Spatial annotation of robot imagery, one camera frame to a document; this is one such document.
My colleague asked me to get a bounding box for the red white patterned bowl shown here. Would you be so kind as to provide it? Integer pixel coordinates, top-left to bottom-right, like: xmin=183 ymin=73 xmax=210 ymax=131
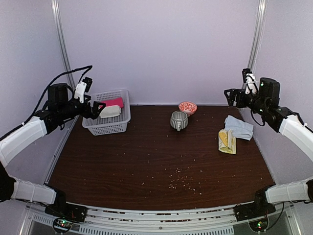
xmin=178 ymin=101 xmax=198 ymax=116

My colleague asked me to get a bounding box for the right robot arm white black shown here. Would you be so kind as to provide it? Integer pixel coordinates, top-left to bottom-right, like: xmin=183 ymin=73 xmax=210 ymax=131
xmin=224 ymin=77 xmax=313 ymax=221

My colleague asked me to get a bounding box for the beige towel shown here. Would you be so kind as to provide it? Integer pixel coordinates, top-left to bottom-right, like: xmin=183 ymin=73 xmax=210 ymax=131
xmin=99 ymin=105 xmax=121 ymax=118

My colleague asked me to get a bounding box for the aluminium front rail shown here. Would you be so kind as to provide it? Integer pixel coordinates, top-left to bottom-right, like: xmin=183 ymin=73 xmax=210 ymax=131
xmin=18 ymin=193 xmax=301 ymax=235

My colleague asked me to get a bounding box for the yellow green patterned towel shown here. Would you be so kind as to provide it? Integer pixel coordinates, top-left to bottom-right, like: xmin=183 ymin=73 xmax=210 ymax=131
xmin=218 ymin=129 xmax=237 ymax=155

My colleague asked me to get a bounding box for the aluminium corner post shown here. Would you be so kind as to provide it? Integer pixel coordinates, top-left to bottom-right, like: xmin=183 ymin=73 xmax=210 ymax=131
xmin=50 ymin=0 xmax=75 ymax=89
xmin=247 ymin=0 xmax=268 ymax=71

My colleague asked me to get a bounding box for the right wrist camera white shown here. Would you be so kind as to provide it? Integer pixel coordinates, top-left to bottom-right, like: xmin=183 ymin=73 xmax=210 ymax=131
xmin=242 ymin=68 xmax=258 ymax=94

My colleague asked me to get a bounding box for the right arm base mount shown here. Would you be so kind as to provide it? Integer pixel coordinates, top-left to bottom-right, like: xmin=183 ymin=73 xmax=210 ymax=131
xmin=233 ymin=203 xmax=276 ymax=221

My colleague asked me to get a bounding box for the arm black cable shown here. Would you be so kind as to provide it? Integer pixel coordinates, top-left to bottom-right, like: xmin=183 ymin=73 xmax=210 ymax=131
xmin=250 ymin=110 xmax=286 ymax=232
xmin=22 ymin=65 xmax=93 ymax=128

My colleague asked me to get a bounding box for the light blue towel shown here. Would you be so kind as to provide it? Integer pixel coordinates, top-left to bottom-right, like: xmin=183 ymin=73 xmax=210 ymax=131
xmin=224 ymin=115 xmax=254 ymax=141

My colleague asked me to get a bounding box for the grey striped ceramic mug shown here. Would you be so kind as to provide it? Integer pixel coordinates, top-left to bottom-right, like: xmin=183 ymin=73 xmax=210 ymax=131
xmin=170 ymin=111 xmax=188 ymax=131

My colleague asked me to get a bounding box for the left aluminium corner post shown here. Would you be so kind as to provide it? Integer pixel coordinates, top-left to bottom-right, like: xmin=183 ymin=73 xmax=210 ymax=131
xmin=50 ymin=0 xmax=75 ymax=89

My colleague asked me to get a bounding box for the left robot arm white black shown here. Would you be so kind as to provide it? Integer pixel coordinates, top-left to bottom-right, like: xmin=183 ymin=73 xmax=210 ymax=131
xmin=0 ymin=81 xmax=106 ymax=217

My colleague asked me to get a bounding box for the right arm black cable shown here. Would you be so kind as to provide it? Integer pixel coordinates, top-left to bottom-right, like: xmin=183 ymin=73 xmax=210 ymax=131
xmin=250 ymin=110 xmax=286 ymax=232

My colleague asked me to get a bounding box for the white perforated plastic basket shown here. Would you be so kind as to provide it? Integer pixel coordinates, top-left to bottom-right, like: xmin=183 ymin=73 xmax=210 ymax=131
xmin=82 ymin=89 xmax=131 ymax=136

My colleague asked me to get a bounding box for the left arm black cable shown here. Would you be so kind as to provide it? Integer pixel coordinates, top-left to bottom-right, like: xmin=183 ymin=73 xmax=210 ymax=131
xmin=22 ymin=65 xmax=93 ymax=128

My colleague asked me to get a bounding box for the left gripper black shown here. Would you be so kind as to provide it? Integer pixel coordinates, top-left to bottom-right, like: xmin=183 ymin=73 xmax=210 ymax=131
xmin=58 ymin=94 xmax=106 ymax=119

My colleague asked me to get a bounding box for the right aluminium corner post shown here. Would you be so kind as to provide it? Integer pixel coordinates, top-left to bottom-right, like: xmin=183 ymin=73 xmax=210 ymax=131
xmin=247 ymin=0 xmax=268 ymax=71

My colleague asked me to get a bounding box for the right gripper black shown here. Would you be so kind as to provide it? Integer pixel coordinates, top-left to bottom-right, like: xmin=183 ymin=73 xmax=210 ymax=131
xmin=224 ymin=88 xmax=268 ymax=116

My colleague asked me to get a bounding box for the pink microfibre towel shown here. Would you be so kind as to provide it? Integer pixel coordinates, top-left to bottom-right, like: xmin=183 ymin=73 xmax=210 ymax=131
xmin=100 ymin=97 xmax=124 ymax=108

